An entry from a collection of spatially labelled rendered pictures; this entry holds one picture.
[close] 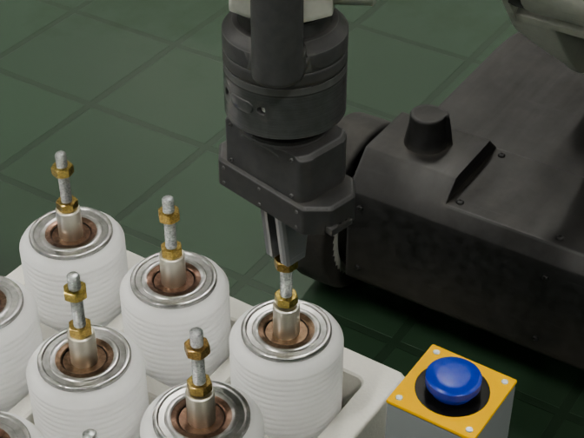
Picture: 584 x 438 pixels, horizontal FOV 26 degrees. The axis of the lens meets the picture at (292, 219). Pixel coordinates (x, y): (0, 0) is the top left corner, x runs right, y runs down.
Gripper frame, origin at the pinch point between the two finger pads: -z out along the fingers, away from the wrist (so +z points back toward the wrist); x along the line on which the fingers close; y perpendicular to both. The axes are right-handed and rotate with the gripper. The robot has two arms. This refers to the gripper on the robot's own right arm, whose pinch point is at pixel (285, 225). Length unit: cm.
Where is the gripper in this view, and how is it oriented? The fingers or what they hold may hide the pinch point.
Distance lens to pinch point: 98.3
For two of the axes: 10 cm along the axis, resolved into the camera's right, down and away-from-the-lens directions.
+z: 0.0, -7.9, -6.1
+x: 7.1, 4.3, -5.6
